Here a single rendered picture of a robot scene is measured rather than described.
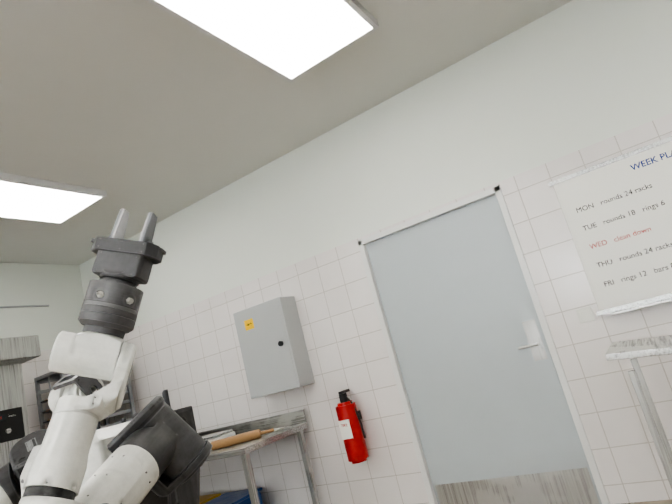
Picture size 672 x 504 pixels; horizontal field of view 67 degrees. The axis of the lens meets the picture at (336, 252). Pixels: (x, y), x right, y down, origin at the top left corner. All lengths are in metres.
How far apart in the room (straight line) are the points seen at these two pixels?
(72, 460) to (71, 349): 0.17
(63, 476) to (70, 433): 0.06
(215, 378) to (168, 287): 1.02
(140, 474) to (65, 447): 0.15
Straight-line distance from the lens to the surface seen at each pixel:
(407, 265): 3.69
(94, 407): 0.87
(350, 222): 3.89
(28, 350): 4.39
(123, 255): 0.94
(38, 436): 1.43
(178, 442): 1.04
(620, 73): 3.58
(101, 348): 0.91
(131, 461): 0.96
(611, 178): 3.40
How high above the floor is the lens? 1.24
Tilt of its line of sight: 12 degrees up
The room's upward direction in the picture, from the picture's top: 15 degrees counter-clockwise
